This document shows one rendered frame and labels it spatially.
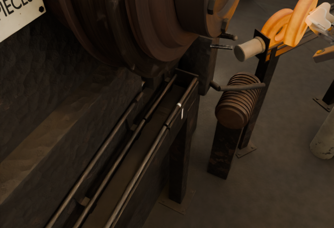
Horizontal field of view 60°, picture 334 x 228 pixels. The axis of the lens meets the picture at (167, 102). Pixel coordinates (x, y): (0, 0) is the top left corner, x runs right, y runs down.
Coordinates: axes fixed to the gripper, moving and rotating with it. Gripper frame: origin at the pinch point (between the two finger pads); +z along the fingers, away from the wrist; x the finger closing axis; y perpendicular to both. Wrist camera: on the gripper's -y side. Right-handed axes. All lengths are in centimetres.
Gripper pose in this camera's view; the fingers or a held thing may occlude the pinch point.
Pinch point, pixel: (302, 14)
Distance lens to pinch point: 94.8
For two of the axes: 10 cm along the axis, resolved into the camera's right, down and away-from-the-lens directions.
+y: 2.3, -5.4, -8.1
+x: -6.0, 5.7, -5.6
